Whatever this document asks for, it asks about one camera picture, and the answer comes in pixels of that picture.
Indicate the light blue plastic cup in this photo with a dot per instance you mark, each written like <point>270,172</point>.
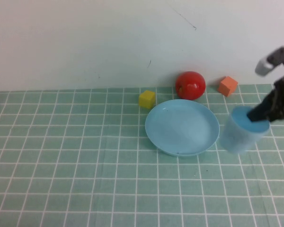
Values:
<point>239,137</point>

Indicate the light blue plastic plate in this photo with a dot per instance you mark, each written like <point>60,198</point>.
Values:
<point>180,127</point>

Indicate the orange cube block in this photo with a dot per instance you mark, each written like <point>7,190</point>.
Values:
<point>227,86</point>

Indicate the red apple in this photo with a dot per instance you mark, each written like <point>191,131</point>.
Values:
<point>190,86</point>

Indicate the yellow cube block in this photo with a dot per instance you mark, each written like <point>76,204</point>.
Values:
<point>146,99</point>

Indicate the green white checked tablecloth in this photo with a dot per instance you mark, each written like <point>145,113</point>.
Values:
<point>61,165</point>

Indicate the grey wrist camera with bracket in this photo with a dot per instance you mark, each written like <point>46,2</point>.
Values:
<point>271,60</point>

